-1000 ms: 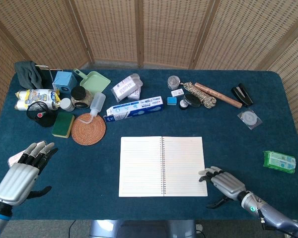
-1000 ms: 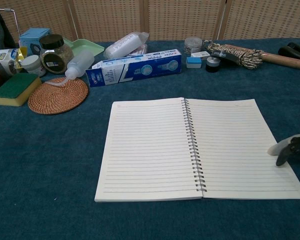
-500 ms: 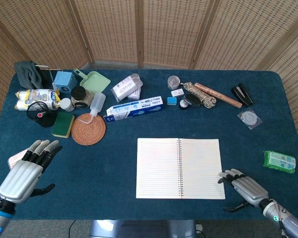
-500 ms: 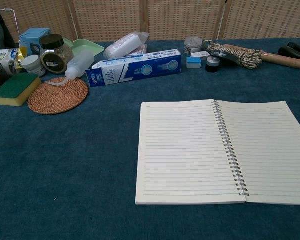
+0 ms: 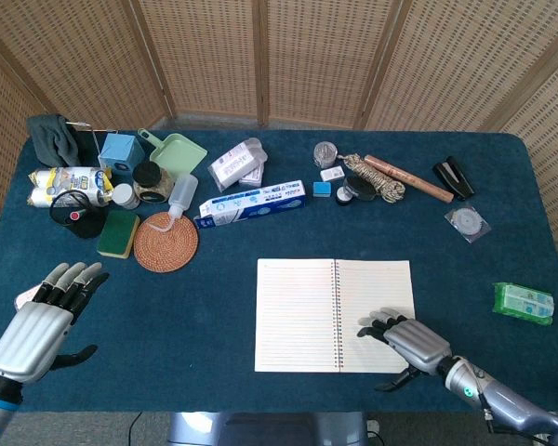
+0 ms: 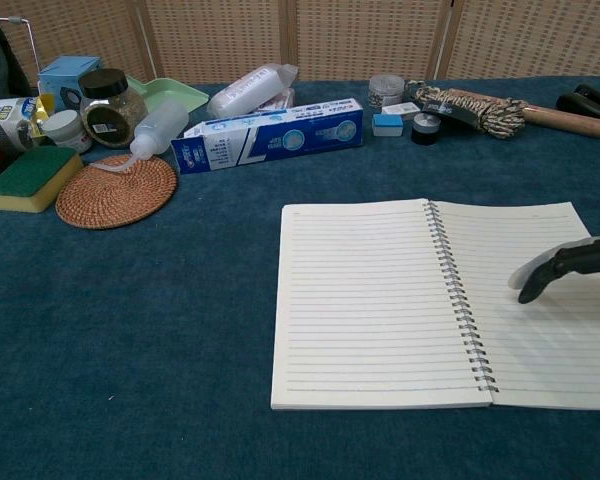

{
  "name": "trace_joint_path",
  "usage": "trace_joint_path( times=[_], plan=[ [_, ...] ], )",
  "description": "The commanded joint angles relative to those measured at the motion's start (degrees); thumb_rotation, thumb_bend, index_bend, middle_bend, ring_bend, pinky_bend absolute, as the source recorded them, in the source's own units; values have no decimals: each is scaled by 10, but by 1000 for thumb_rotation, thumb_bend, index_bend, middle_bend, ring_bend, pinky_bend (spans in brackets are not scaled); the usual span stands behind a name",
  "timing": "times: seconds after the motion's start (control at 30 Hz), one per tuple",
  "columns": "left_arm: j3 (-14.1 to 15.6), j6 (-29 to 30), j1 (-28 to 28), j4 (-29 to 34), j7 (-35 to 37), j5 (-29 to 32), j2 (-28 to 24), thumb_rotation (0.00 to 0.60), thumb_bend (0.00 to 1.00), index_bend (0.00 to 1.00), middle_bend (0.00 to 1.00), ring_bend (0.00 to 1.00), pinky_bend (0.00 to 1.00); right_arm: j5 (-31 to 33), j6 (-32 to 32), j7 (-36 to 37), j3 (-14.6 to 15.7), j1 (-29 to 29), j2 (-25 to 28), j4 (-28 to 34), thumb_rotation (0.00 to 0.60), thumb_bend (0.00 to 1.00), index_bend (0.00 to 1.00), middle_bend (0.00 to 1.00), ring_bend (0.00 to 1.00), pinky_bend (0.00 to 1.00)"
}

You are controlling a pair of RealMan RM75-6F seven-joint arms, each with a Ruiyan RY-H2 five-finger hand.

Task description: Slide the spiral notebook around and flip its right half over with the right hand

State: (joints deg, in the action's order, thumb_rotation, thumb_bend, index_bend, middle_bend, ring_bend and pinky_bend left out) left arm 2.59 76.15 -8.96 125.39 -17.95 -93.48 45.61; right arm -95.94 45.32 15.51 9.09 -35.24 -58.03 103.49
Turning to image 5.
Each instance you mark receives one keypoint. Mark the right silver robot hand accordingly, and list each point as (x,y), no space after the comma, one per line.
(418,344)

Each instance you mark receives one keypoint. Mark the green yellow sponge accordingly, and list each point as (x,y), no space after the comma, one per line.
(118,232)

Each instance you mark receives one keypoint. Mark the clear bag of white pads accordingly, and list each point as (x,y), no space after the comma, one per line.
(235,162)

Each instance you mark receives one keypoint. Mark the round woven rattan coaster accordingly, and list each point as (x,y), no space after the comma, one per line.
(167,246)

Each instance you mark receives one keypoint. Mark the green plastic dustpan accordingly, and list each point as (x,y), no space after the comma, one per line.
(179,153)

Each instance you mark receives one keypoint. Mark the red marker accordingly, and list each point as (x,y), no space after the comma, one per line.
(75,215)

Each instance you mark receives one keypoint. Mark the light blue cardboard box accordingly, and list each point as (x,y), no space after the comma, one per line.
(118,151)

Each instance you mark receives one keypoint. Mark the clear jar of pins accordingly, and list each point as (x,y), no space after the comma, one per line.
(326,153)

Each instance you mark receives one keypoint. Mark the blue table cloth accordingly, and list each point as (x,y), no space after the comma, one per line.
(214,302)

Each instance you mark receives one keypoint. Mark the glass jar black lid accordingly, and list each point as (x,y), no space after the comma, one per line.
(148,175)

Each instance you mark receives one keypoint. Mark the blue white toothpaste box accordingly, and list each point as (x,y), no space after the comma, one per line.
(256,204)

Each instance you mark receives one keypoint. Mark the spiral lined notebook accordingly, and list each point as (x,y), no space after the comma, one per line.
(297,316)

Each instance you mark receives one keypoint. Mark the translucent squeeze bottle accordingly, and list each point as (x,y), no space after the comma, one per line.
(183,188)

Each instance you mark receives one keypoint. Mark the white eraser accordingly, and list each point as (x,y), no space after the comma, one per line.
(332,173)

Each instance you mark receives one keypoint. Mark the green wet wipes pack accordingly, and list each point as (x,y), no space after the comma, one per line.
(523,304)

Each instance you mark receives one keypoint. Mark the pink white flat card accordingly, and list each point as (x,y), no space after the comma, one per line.
(25,296)

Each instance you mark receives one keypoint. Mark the small white pink packet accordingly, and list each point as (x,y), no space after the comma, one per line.
(253,177)

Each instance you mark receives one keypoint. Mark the brown wooden rolling pin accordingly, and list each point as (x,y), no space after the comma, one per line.
(414,179)

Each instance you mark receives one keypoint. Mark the metal towel rack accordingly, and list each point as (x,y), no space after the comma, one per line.
(93,144)

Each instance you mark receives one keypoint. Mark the woven bamboo folding screen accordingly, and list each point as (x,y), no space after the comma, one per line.
(325,56)

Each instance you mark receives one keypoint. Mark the small white jar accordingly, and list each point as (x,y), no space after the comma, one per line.
(124,195)

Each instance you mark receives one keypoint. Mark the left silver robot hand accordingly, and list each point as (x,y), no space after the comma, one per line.
(28,339)

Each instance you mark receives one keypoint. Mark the small black jar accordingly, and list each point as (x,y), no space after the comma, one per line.
(342,196)

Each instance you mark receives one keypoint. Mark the black round printed disc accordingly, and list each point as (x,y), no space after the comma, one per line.
(360,188)

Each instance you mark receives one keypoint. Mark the white yellow bag roll pack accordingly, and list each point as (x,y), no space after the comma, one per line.
(70,179)

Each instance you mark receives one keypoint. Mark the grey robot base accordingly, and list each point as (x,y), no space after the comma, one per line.
(260,429)

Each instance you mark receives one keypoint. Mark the blue white block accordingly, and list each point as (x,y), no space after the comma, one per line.
(322,189)

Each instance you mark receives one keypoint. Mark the grey towel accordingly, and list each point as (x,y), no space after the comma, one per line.
(51,139)

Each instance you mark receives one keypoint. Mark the black stapler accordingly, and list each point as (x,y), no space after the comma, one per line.
(453,179)

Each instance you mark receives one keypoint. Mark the bagged silver pin wheel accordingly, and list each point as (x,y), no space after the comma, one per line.
(467,222)

